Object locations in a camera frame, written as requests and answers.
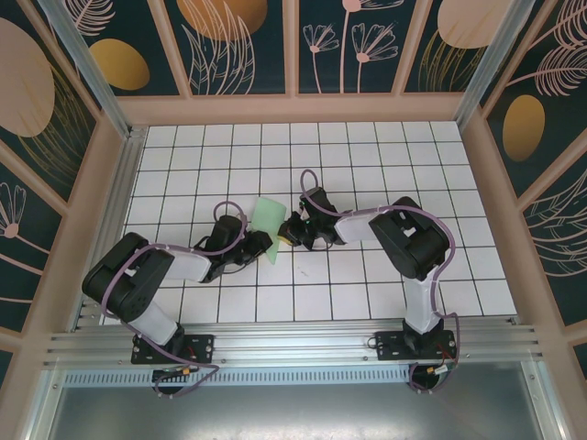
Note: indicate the long aluminium mounting rail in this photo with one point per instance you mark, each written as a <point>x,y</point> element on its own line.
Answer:
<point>293,341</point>

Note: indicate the aluminium side rail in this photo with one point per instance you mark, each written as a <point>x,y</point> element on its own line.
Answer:
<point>124,183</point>

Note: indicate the light green paper sheet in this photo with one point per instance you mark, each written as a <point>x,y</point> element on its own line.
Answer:
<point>270,215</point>

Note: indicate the small black circuit board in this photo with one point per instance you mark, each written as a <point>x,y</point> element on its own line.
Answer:
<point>172,373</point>

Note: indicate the black base plate left arm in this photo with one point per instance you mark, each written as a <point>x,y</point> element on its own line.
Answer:
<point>202,346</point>

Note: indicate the black base plate right arm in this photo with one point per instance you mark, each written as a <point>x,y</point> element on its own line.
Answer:
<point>390,346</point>

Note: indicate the grey sheet metal tray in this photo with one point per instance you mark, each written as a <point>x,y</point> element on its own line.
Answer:
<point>293,412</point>

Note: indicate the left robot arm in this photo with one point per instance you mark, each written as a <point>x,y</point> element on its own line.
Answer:
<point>128,284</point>

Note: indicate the aluminium corner post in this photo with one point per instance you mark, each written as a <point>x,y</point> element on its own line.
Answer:
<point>488,69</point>
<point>87,69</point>

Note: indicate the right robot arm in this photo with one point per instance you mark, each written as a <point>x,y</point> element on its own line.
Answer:
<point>413,243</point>

